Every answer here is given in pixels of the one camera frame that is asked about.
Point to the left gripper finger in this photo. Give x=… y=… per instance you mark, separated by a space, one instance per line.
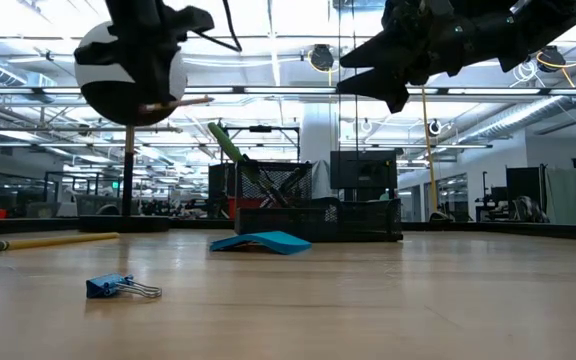
x=159 y=75
x=138 y=75

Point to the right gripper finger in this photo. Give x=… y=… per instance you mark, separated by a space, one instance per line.
x=388 y=85
x=393 y=52

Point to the yellow wooden pencil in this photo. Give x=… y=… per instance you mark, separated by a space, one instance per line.
x=53 y=241
x=188 y=102

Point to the black pen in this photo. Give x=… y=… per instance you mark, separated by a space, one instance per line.
x=293 y=181

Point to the black mesh desk organizer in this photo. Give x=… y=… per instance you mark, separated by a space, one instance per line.
x=358 y=220

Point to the blue sticky note pad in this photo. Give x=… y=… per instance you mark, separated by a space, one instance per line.
x=268 y=241

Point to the blue binder clip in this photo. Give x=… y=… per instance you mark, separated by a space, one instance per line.
x=103 y=286

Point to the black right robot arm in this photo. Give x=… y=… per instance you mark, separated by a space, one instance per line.
x=543 y=25

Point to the white globe desk lamp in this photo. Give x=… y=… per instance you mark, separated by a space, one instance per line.
x=179 y=75

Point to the black background monitor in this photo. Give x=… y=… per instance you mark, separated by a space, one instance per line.
x=363 y=170

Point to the black background panel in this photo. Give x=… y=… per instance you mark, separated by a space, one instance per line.
x=525 y=182

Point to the green partition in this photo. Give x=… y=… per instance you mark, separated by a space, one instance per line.
x=563 y=195

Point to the silver air duct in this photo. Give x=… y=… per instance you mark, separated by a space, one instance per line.
x=518 y=116

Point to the black background rig frame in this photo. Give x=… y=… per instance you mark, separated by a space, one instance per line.
x=260 y=128

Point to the black aluminium table frame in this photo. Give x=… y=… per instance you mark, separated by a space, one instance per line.
x=468 y=228

